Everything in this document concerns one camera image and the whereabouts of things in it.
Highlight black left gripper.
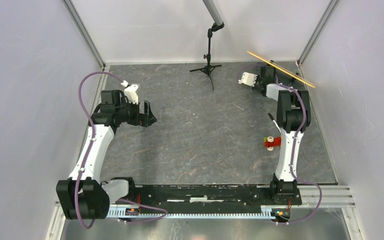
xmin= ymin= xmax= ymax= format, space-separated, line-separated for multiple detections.
xmin=115 ymin=97 xmax=157 ymax=127

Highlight white black marker pen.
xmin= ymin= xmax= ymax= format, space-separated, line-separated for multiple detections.
xmin=267 ymin=113 xmax=281 ymax=132

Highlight yellow framed whiteboard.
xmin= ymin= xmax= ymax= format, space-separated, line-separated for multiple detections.
xmin=246 ymin=50 xmax=316 ymax=89

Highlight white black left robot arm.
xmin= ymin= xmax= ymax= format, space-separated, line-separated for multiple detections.
xmin=56 ymin=84 xmax=157 ymax=220

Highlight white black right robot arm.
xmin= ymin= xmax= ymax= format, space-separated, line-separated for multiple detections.
xmin=252 ymin=65 xmax=311 ymax=204

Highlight grey overhead pole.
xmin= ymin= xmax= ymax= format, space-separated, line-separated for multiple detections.
xmin=202 ymin=0 xmax=224 ymax=27

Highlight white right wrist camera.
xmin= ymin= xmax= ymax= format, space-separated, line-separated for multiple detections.
xmin=237 ymin=72 xmax=258 ymax=87

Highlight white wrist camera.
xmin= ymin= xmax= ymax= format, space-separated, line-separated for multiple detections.
xmin=237 ymin=72 xmax=258 ymax=87
xmin=120 ymin=81 xmax=140 ymax=105

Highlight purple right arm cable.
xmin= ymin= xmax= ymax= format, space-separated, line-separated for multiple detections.
xmin=237 ymin=63 xmax=324 ymax=225

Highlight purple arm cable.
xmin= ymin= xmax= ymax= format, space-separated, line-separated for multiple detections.
xmin=237 ymin=63 xmax=324 ymax=225
xmin=73 ymin=71 xmax=127 ymax=229

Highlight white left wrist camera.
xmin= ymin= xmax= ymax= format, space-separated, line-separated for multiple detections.
xmin=120 ymin=81 xmax=140 ymax=105

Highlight black camera tripod stand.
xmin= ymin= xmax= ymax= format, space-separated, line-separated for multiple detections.
xmin=189 ymin=22 xmax=225 ymax=91

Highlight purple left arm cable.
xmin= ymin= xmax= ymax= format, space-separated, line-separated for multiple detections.
xmin=73 ymin=71 xmax=127 ymax=229

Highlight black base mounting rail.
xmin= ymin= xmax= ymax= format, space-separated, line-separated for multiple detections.
xmin=125 ymin=184 xmax=303 ymax=213

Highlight light blue cable duct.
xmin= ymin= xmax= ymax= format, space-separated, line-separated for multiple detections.
xmin=106 ymin=204 xmax=291 ymax=221

